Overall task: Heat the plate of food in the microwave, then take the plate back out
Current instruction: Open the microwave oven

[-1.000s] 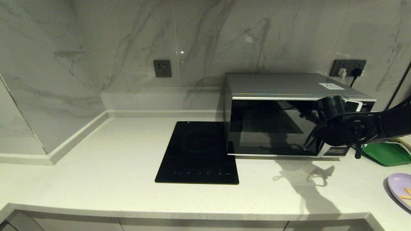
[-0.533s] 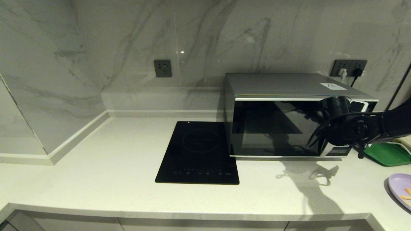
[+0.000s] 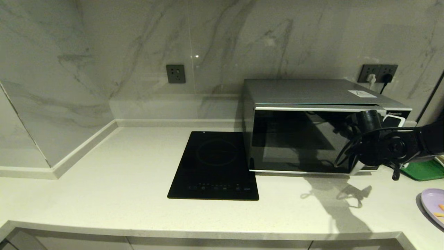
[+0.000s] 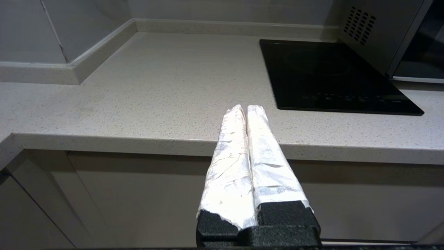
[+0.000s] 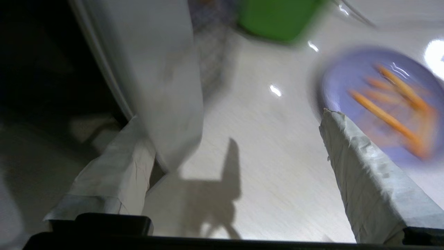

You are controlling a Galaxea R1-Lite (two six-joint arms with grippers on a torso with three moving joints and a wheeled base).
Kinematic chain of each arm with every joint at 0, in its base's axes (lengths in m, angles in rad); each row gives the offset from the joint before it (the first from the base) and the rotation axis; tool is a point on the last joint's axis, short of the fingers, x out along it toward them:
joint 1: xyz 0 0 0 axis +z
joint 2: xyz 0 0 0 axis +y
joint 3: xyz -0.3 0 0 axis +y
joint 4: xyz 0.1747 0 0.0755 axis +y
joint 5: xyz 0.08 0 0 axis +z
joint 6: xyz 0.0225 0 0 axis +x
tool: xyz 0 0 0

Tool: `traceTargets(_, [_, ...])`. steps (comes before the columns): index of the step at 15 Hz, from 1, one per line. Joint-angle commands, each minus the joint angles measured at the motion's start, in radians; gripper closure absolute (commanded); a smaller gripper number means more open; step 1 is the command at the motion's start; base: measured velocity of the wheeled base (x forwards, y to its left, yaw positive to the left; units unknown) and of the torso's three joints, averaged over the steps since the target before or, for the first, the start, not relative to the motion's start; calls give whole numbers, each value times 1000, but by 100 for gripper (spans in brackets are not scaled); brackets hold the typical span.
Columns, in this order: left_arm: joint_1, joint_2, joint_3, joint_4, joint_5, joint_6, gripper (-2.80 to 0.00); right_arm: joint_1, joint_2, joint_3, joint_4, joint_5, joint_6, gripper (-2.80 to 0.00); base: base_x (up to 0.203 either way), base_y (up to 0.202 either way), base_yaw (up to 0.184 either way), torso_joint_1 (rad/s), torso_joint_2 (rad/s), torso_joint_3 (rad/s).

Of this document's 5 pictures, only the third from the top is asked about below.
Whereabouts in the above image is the purple plate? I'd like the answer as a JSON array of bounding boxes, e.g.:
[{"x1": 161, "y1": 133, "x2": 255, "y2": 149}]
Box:
[{"x1": 420, "y1": 189, "x2": 444, "y2": 229}]

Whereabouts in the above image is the black glass microwave door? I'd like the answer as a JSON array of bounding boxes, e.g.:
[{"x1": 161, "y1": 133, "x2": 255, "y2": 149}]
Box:
[{"x1": 249, "y1": 106, "x2": 385, "y2": 174}]

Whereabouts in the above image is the silver microwave oven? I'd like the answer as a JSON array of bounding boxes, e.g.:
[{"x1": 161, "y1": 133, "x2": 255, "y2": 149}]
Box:
[{"x1": 242, "y1": 79, "x2": 413, "y2": 174}]

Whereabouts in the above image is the green plastic tray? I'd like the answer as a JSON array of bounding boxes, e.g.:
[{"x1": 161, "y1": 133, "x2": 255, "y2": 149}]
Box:
[{"x1": 401, "y1": 158, "x2": 444, "y2": 182}]

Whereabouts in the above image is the white paper label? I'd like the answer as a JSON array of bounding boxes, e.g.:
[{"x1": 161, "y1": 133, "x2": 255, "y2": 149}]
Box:
[{"x1": 348, "y1": 90, "x2": 377, "y2": 98}]

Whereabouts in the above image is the grey cabinet front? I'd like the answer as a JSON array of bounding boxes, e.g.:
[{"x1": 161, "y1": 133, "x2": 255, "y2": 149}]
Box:
[
  {"x1": 127, "y1": 237, "x2": 313, "y2": 250},
  {"x1": 8, "y1": 229, "x2": 134, "y2": 250},
  {"x1": 309, "y1": 239, "x2": 406, "y2": 250}
]

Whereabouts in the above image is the black induction cooktop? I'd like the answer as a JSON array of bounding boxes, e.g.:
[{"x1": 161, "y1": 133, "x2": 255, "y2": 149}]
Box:
[{"x1": 167, "y1": 131, "x2": 259, "y2": 201}]

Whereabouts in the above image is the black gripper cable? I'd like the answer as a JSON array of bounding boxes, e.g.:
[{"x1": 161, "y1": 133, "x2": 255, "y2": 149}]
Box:
[{"x1": 335, "y1": 126, "x2": 418, "y2": 181}]

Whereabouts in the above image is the black cylindrical wrist camera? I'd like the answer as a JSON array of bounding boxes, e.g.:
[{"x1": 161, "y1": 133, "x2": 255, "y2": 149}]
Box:
[{"x1": 357, "y1": 110, "x2": 382, "y2": 134}]

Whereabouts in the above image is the grey double wall socket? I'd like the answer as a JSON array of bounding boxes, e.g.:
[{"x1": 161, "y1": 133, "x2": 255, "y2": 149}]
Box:
[{"x1": 358, "y1": 64, "x2": 398, "y2": 83}]

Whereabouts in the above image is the grey single wall socket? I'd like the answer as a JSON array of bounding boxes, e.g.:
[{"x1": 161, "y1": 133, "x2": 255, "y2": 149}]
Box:
[{"x1": 166, "y1": 65, "x2": 186, "y2": 84}]

